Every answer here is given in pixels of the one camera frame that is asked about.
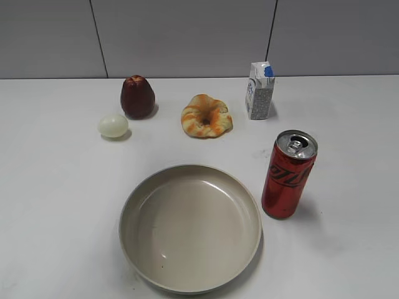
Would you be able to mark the small white milk carton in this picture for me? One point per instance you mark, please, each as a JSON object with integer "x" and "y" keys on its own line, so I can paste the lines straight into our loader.
{"x": 259, "y": 90}

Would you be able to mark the orange striped croissant bread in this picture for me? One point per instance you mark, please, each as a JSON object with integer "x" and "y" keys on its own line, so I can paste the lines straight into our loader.
{"x": 206, "y": 117}

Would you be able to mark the red cola can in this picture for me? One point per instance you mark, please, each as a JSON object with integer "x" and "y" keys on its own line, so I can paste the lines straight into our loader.
{"x": 292, "y": 158}

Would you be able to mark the white egg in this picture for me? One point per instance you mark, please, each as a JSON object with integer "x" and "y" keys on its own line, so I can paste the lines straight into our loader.
{"x": 113, "y": 126}

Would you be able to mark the dark red wax apple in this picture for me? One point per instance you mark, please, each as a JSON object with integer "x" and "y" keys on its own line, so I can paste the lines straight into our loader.
{"x": 137, "y": 97}

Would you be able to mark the beige round plate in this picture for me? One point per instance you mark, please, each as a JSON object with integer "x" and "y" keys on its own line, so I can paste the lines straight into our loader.
{"x": 190, "y": 229}

